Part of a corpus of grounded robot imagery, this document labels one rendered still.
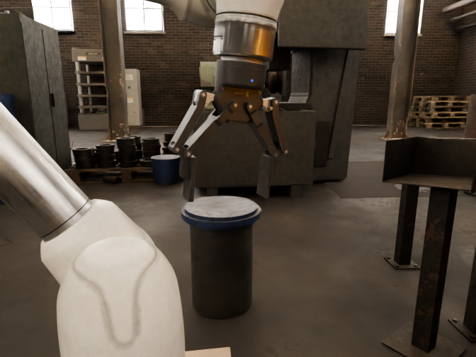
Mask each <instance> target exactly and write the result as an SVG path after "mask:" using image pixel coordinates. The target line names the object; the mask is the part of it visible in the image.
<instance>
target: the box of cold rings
mask: <svg viewBox="0 0 476 357"><path fill-rule="evenodd" d="M214 110H215V108H204V110H203V112H202V114H201V116H200V117H199V119H198V122H197V123H196V124H195V127H194V129H193V134H194V133H195V132H196V131H197V130H198V128H199V127H200V126H201V125H202V124H203V123H204V122H205V121H206V120H207V119H208V116H209V115H210V114H211V113H212V112H213V111H214ZM278 112H279V116H280V121H281V124H282V126H283V132H284V135H285V139H286V142H287V146H288V151H289V152H288V154H287V155H282V158H281V159H280V160H277V163H276V172H275V175H274V176H272V177H271V186H280V187H281V188H282V189H283V190H284V191H285V192H286V193H287V194H288V195H289V196H290V197H291V198H301V185H312V184H313V173H314V157H315V148H316V142H315V129H316V114H317V112H316V111H313V110H300V111H286V110H283V109H282V108H279V110H278ZM258 114H259V117H260V118H261V120H262V122H263V126H264V127H265V129H266V132H267V133H268V135H269V137H270V138H271V140H272V137H271V133H270V130H269V127H268V123H267V119H266V114H265V111H264V110H263V109H261V110H259V112H258ZM272 141H273V140H272ZM262 154H265V155H266V153H265V151H264V149H263V148H262V146H261V145H260V143H259V141H258V140H257V138H256V136H255V134H254V133H253V131H252V129H251V128H250V126H249V125H243V124H240V123H235V124H229V123H223V124H222V125H221V126H219V127H218V128H217V129H216V130H215V131H214V132H213V134H211V136H209V138H208V139H207V140H206V141H205V142H204V143H203V144H202V145H201V146H200V148H199V149H198V150H197V151H196V152H195V153H194V156H195V157H197V166H196V175H195V187H196V188H206V193H207V197H210V196H218V188H233V187H255V186H257V184H258V179H259V168H260V163H261V155H262Z"/></svg>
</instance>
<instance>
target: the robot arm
mask: <svg viewBox="0 0 476 357"><path fill-rule="evenodd" d="M143 1H149V2H152V3H156V4H160V5H162V6H166V7H168V8H170V9H171V10H172V11H173V12H174V13H175V14H176V15H177V16H178V18H179V20H180V21H185V22H189V23H192V24H195V25H197V26H200V27H202V28H212V29H215V36H214V44H213V54H214V55H216V56H218V57H221V59H219V60H217V65H216V73H215V90H214V91H213V93H206V91H202V90H195V91H194V93H193V100H192V104H191V106H190V108H189V109H188V112H187V113H186V115H185V117H184V118H183V120H182V122H181V124H180V125H179V127H178V129H177V131H176V133H175V134H174V136H173V138H172V140H171V141H170V143H169V149H170V150H171V151H172V152H174V153H175V154H179V155H180V165H179V174H180V176H181V177H182V178H183V179H184V181H183V197H184V198H185V199H186V200H187V201H188V202H193V199H194V190H195V182H196V166H197V157H195V156H193V154H194V153H195V152H196V151H197V150H198V149H199V148H200V146H201V145H202V144H203V143H204V142H205V141H206V140H207V139H208V138H209V136H211V134H213V132H214V131H215V130H216V129H217V128H218V127H219V126H221V125H222V124H223V123H229V124H235V123H240V124H242V125H249V126H250V128H251V129H252V131H253V133H254V134H255V136H256V138H257V140H258V141H259V143H260V145H261V146H262V148H263V150H264V151H265V153H266V155H265V154H262V155H261V163H260V168H259V179H258V184H257V190H256V193H257V194H259V195H260V196H262V197H264V198H268V197H269V192H270V187H271V177H272V176H274V175H275V172H276V163H277V160H280V159H281V158H282V155H287V154H288V152H289V151H288V146H287V142H286V139H285V135H284V131H283V126H282V124H281V119H280V116H279V112H278V110H279V100H278V99H277V98H271V97H267V98H262V91H263V89H264V83H265V77H266V65H263V63H264V62H270V61H271V60H272V59H273V49H274V42H275V36H276V31H277V22H278V16H279V13H280V10H281V7H282V5H283V2H284V0H143ZM209 102H212V104H213V106H214V107H215V110H214V111H213V112H212V113H211V114H210V115H209V116H208V119H207V120H206V121H205V122H204V123H203V124H202V125H201V126H200V127H199V128H198V130H197V131H196V132H195V133H194V134H193V135H192V136H191V138H190V139H189V140H188V141H187V142H186V140H187V139H188V137H189V135H190V134H191V132H192V130H193V128H194V127H195V125H196V123H197V122H198V119H199V117H200V116H201V114H202V112H203V110H204V107H206V106H208V104H209ZM262 106H263V107H262ZM261 108H263V110H264V111H265V114H266V119H267V123H268V127H269V130H270V133H271V137H272V140H273V141H272V140H271V138H270V137H269V135H268V133H267V131H266V129H265V127H264V126H263V122H262V120H261V118H260V117H259V114H258V112H259V110H260V109H261ZM0 199H1V200H2V201H3V202H4V203H5V204H6V205H7V206H8V207H9V208H10V209H11V210H12V211H14V212H15V214H17V216H19V217H20V218H21V219H22V221H24V223H26V224H27V226H29V228H31V229H32V230H33V231H34V232H35V233H36V234H37V235H38V236H39V237H40V238H41V239H42V242H41V248H40V253H41V261H42V262H43V263H44V265H45V266H46V267H47V269H48V270H49V271H50V273H51V274H52V275H53V276H54V277H55V279H56V280H57V282H58V283H59V284H60V287H59V292H58V296H57V331H58V339H59V350H60V355H61V357H185V337H184V326H183V313H182V306H181V296H180V292H179V285H178V281H177V278H176V274H175V272H174V270H173V268H172V266H171V264H170V263H169V261H168V260H167V258H166V257H165V255H163V253H162V252H161V251H160V250H159V249H158V248H157V247H156V246H155V244H154V242H153V241H152V239H151V238H150V237H149V235H148V234H147V233H146V232H145V231H144V230H143V229H142V228H140V227H139V226H138V225H136V224H135V223H134V222H133V221H132V220H131V219H130V218H129V217H128V216H127V215H126V214H125V213H124V212H123V211H122V210H121V209H120V208H119V207H118V206H117V205H115V204H114V203H113V202H111V201H107V200H99V199H93V200H90V199H89V198H88V197H87V196H86V195H85V194H84V193H83V191H82V190H81V189H80V188H79V187H78V186H77V185H76V184H75V183H74V182H73V180H71V179H70V177H68V175H66V173H65V172H64V171H63V170H62V169H61V168H60V167H59V166H58V164H57V163H56V162H55V161H54V160H53V159H52V158H51V157H50V155H49V154H48V153H47V152H46V151H45V150H44V149H43V148H42V147H41V146H40V145H39V144H38V143H37V142H36V141H35V140H34V139H33V137H32V136H31V135H30V134H29V133H28V132H27V131H26V129H25V128H24V127H23V126H22V125H21V124H20V123H19V122H18V121H17V120H16V119H15V118H14V117H13V116H12V115H11V114H10V113H9V111H8V110H7V109H6V108H5V107H4V106H3V105H2V104H1V102H0Z"/></svg>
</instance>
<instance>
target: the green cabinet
mask: <svg viewBox="0 0 476 357"><path fill-rule="evenodd" d="M0 94H12V95H13V96H14V99H15V104H16V115H17V120H18V122H19V123H20V124H21V125H22V126H23V127H24V128H25V130H26V131H27V132H28V133H29V134H30V135H31V136H32V137H33V139H34V140H35V141H36V142H37V143H38V144H39V145H40V146H41V147H42V148H43V149H44V150H45V151H46V152H47V153H48V154H49V155H50V157H51V158H52V159H53V160H54V161H55V162H56V163H57V164H58V166H59V167H60V168H61V169H62V170H63V171H64V170H65V169H69V167H70V166H72V157H71V149H70V143H69V130H68V123H67V110H66V103H65V96H64V84H63V76H62V64H61V57H60V44H59V37H58V32H57V29H55V28H52V27H50V26H48V25H45V24H43V23H41V22H38V21H35V20H33V19H32V18H29V17H26V16H24V15H21V14H19V13H0Z"/></svg>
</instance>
